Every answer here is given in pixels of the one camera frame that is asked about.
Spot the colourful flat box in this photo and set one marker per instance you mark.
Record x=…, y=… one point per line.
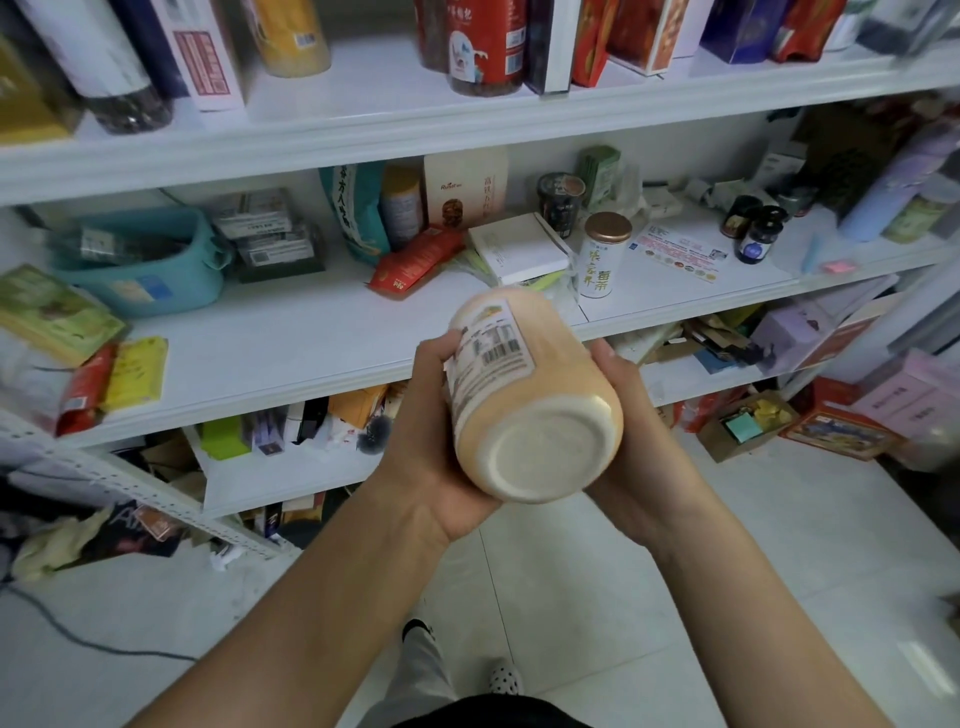
x=840, y=435

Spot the clear jar yellow powder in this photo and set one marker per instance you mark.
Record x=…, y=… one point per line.
x=288, y=38

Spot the teal pouch bag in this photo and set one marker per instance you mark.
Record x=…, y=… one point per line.
x=353, y=210

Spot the dark glass jar silver lid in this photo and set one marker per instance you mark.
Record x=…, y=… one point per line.
x=98, y=60

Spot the teal plastic basket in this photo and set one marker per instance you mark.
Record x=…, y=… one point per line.
x=135, y=270

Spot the person's left forearm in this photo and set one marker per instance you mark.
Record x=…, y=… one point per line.
x=285, y=630

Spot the black box white edge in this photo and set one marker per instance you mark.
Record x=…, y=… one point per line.
x=552, y=45

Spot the person's black clothing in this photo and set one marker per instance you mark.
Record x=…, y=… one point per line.
x=495, y=713

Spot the pink carton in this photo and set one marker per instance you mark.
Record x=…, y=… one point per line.
x=915, y=393

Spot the person's white shoe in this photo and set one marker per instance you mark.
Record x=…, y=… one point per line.
x=503, y=675

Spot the person's grey trousers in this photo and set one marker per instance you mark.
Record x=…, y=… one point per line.
x=413, y=675

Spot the small green pack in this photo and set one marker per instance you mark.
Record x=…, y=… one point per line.
x=600, y=177

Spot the dark jar with lid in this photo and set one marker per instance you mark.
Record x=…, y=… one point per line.
x=563, y=203

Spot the yellow box white label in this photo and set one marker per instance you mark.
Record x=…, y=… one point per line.
x=30, y=98

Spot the small black grey boxes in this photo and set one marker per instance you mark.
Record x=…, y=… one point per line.
x=267, y=237

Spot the red canister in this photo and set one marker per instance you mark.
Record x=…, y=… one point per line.
x=431, y=33
x=488, y=45

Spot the person's left hand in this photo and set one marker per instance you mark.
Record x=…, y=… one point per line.
x=420, y=465

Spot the red snack packet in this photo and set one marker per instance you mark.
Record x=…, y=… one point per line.
x=87, y=390

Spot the red box white edge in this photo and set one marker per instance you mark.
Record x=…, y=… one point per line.
x=657, y=33

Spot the white flat box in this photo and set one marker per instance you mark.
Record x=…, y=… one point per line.
x=521, y=248

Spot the white metal shelving unit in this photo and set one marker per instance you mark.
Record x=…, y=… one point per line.
x=345, y=128

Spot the dark blue moon box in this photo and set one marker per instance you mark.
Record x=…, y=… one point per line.
x=147, y=45

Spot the green snack packet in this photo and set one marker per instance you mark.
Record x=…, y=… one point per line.
x=57, y=312

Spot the red-brown box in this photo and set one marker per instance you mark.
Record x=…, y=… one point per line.
x=203, y=53

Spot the yellow bottle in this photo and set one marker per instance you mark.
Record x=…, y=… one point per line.
x=402, y=207

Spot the lavender bottle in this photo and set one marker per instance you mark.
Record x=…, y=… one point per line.
x=900, y=192

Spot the red pouch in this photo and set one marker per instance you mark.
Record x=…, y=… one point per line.
x=416, y=263

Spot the small dark bottle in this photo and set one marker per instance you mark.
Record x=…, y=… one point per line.
x=761, y=237
x=740, y=218

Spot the person's right forearm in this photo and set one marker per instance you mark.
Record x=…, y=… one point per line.
x=765, y=630

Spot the person's right hand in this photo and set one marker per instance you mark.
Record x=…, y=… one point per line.
x=653, y=473

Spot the yellow tag packet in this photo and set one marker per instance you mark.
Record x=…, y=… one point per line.
x=135, y=375

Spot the white box brown print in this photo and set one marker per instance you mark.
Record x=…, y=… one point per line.
x=468, y=188

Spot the beige cylinder canister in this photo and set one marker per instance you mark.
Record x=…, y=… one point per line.
x=533, y=398

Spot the brown carton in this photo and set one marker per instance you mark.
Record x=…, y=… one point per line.
x=747, y=428

